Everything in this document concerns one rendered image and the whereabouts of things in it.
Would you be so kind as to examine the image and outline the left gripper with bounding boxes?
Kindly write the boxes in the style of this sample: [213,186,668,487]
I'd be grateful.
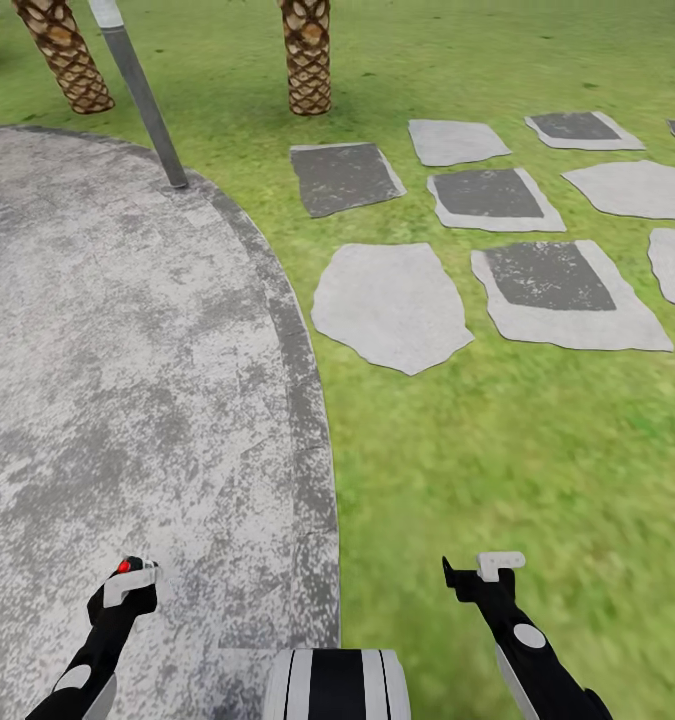
[87,583,158,642]

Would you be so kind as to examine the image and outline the robot trunk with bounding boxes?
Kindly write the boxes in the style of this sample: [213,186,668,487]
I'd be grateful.
[263,649,411,720]

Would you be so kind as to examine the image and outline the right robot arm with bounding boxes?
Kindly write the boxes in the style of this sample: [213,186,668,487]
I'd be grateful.
[442,551,614,720]

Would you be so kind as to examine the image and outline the pesticide atomizer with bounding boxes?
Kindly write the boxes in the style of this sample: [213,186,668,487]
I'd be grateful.
[117,556,157,574]

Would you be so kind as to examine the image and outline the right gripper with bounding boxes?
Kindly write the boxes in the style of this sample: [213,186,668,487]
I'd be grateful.
[442,557,515,618]

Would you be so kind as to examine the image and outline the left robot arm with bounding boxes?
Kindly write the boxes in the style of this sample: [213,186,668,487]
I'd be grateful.
[25,566,164,720]

